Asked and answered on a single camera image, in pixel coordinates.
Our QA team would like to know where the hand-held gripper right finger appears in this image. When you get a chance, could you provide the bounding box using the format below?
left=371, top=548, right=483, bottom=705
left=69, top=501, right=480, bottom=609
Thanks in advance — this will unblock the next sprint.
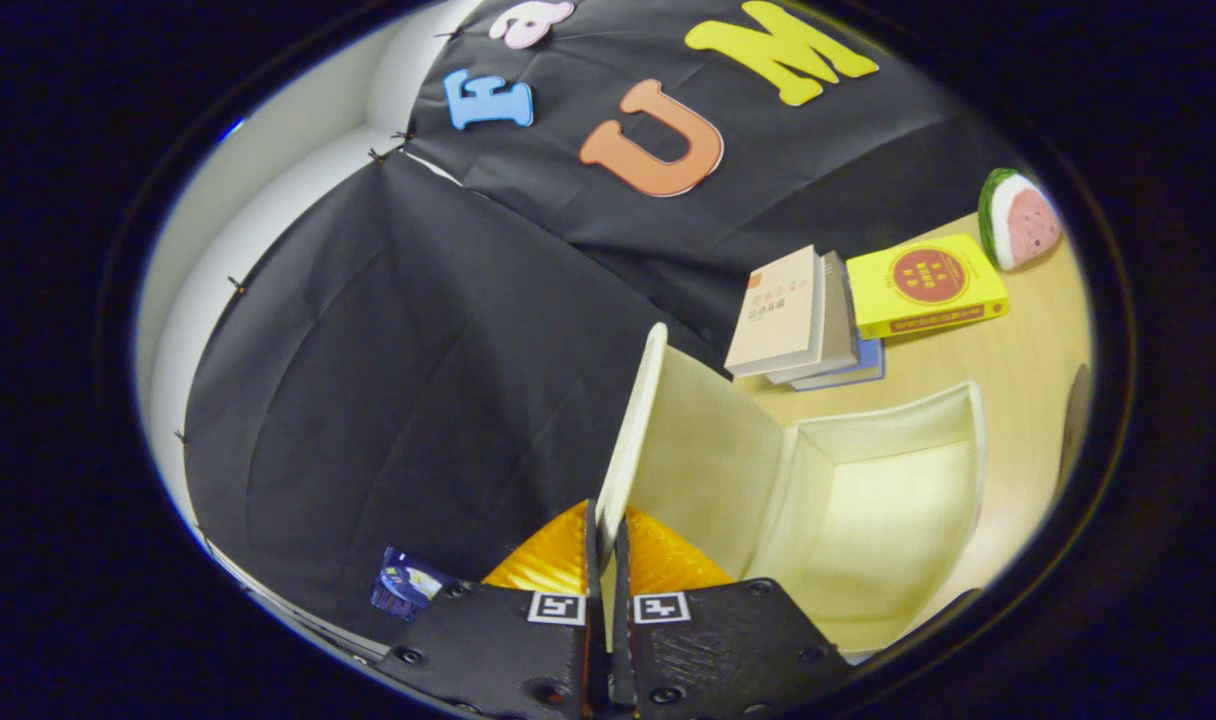
left=608, top=505, right=854, bottom=720

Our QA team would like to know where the beige paperback book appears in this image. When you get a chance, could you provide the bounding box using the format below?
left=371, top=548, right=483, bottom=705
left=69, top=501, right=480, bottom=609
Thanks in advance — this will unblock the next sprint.
left=724, top=245, right=829, bottom=378

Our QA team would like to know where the blue printed packet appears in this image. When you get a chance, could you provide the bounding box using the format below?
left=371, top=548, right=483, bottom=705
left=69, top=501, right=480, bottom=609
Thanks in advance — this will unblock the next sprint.
left=371, top=547, right=451, bottom=621

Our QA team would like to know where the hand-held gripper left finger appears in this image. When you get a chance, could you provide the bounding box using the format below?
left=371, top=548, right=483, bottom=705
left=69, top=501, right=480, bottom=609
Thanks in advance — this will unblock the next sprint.
left=373, top=498, right=609, bottom=720

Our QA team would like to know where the blue book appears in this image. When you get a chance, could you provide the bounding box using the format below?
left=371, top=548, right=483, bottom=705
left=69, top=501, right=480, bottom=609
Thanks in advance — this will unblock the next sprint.
left=790, top=338, right=886, bottom=392

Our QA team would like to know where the grey book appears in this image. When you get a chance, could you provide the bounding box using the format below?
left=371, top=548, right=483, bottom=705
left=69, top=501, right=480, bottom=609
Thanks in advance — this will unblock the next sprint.
left=768, top=252, right=861, bottom=386

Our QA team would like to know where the yellow book with red circle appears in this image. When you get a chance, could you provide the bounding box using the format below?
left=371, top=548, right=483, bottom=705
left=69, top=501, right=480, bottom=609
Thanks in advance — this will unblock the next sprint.
left=846, top=234, right=1010, bottom=341

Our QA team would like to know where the watermelon slice plush toy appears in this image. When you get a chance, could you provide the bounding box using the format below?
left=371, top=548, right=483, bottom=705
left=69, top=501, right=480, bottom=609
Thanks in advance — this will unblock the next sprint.
left=977, top=167, right=1063, bottom=273

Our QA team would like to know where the black backdrop cloth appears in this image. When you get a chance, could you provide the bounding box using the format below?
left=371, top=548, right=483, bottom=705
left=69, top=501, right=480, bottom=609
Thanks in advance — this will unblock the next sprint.
left=183, top=0, right=1029, bottom=641

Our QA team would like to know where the cream fabric storage box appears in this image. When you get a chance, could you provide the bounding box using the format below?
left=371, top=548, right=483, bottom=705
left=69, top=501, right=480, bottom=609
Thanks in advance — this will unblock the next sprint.
left=593, top=322, right=989, bottom=656

